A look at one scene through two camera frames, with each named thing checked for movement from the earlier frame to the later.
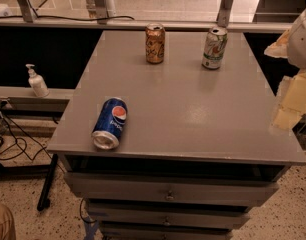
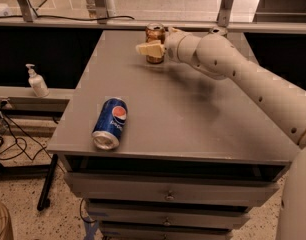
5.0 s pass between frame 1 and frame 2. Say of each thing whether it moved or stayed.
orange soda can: stayed
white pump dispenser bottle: stayed
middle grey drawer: stayed
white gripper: moved
